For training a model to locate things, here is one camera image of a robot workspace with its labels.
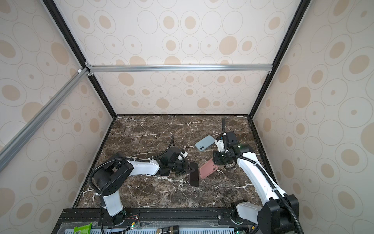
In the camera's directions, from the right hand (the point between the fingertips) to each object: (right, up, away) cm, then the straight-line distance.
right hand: (215, 158), depth 81 cm
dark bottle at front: (-22, -30, -13) cm, 40 cm away
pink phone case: (-4, -7, +6) cm, 10 cm away
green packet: (-64, -31, -12) cm, 72 cm away
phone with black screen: (-12, -11, +4) cm, 17 cm away
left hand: (-9, -7, +2) cm, 12 cm away
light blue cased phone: (-3, +6, +23) cm, 24 cm away
